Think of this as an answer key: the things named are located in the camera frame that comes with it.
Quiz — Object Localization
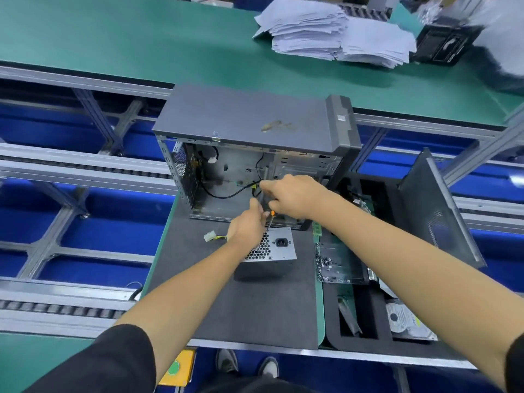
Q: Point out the person's left hand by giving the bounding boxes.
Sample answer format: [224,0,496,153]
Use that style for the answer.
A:
[224,197,268,257]

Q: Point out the person's right hand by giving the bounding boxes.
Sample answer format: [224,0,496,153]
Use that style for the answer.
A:
[259,173,334,223]

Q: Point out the orange-handled screwdriver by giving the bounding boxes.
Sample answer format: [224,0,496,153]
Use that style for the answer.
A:
[263,204,277,241]

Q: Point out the silver power supply unit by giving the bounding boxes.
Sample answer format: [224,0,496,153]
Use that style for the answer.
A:
[233,225,299,282]

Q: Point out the person's left forearm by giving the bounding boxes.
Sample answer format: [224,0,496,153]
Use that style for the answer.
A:
[115,245,247,382]

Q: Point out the person's right forearm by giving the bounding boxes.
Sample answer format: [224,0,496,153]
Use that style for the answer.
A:
[321,192,524,385]

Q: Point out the person's left shoe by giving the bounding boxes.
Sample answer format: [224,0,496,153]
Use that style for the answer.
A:
[215,348,240,374]

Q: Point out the person's shoe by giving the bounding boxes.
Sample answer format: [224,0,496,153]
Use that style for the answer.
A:
[215,348,240,374]
[257,355,282,380]

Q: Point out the person's right shoe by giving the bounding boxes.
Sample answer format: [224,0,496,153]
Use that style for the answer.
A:
[257,355,282,380]

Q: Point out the person's black trousers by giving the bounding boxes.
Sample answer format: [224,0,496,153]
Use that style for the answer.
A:
[200,376,321,393]

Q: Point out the person's black shirt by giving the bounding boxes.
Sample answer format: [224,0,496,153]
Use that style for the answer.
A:
[23,322,524,393]

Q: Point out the green motherboard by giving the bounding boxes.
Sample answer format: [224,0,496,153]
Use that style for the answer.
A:
[312,197,378,285]

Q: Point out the clear plastic tray with screws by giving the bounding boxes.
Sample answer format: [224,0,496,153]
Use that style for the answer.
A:
[316,235,370,285]

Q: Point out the dark grey foam mat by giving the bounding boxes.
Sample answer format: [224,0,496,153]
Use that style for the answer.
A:
[136,194,328,349]

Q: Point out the grey computer tower case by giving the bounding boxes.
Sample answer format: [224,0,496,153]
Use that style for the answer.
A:
[151,83,362,231]

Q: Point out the dark grey case side panel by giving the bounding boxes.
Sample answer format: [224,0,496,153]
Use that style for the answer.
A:
[398,148,489,269]

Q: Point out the yellow box with green button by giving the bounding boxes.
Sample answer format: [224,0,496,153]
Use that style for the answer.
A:
[157,347,198,389]

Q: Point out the black foam tray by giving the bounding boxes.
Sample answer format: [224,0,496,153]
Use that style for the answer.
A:
[320,171,477,362]

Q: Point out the stack of white papers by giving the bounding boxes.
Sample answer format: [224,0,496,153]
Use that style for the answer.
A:
[251,0,418,69]

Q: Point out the silver hard drive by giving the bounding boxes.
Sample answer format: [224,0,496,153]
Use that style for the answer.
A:
[386,297,440,343]

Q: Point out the black cardboard box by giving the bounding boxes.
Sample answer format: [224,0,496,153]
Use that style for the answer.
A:
[411,23,485,67]

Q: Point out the clear plastic bag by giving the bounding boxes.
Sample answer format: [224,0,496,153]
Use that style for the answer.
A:
[466,0,524,96]

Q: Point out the aluminium conveyor frame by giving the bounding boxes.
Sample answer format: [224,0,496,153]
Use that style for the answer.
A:
[0,61,524,373]

